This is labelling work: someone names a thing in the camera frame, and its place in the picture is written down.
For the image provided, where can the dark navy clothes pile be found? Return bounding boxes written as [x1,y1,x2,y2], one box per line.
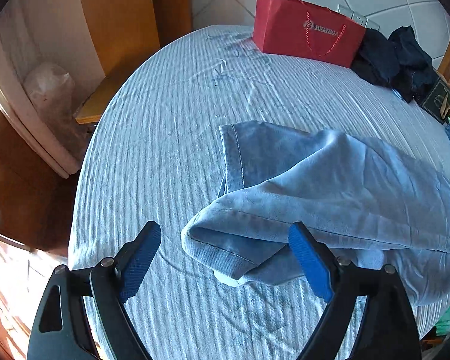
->
[350,25,440,104]

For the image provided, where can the wooden bedside table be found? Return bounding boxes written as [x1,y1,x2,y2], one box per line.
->
[74,68,136,124]

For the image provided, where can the clear plastic bag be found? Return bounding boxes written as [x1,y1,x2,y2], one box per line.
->
[23,63,84,151]

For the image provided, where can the light blue denim pants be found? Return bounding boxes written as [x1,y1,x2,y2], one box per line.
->
[181,121,450,306]

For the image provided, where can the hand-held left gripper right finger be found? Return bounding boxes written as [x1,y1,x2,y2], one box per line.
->
[288,221,422,360]

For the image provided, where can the dark green booklet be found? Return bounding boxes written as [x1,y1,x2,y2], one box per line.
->
[421,77,450,125]

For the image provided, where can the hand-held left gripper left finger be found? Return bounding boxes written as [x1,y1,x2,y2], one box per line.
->
[27,221,162,360]

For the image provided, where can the white wall socket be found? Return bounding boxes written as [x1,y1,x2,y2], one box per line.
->
[337,4,380,31]

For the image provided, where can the red paper gift bag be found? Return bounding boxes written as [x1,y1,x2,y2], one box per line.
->
[251,0,367,69]

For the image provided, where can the light blue striped bed sheet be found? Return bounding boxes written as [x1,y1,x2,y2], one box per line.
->
[67,25,450,360]

